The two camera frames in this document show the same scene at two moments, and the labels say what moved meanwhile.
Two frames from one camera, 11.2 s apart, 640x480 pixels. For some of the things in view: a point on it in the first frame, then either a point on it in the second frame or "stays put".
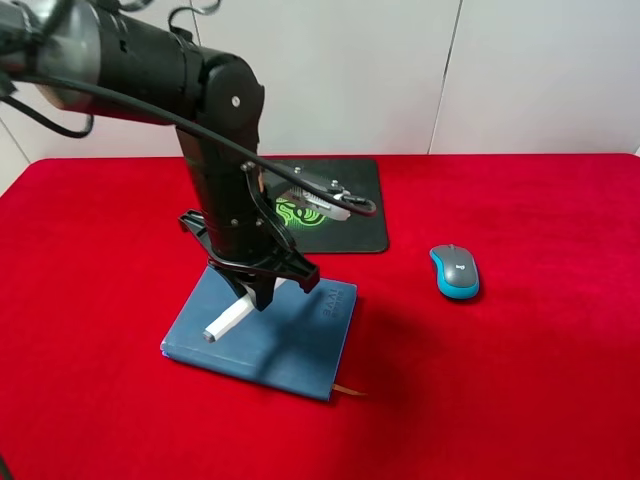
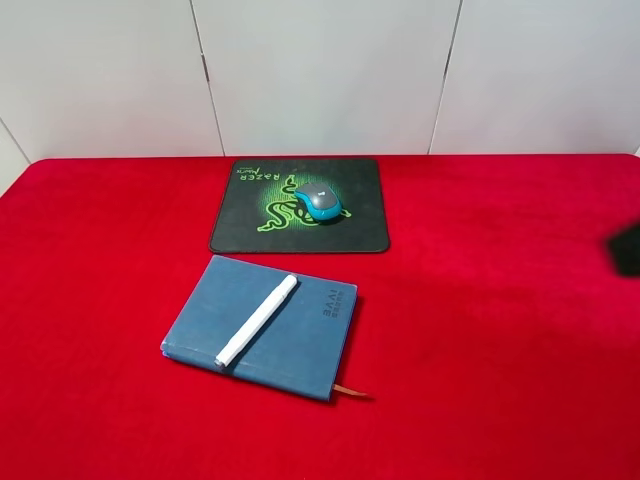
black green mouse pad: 313,232 stays put
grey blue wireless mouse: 457,270 to 321,199
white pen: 243,306 to 255,323
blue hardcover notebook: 295,344 stays put
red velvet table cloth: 535,378 stays put
